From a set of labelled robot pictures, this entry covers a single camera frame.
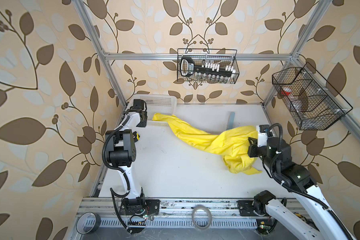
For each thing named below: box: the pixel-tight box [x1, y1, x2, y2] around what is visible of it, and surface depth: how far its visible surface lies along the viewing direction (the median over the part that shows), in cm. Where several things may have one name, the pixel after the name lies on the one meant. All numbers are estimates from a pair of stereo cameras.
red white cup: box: [280, 87, 292, 96], surface depth 84 cm
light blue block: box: [226, 111, 235, 130], surface depth 112 cm
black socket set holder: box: [180, 57, 236, 81], surface depth 86 cm
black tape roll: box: [76, 211, 101, 235], surface depth 72 cm
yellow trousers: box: [152, 113, 262, 175], surface depth 77 cm
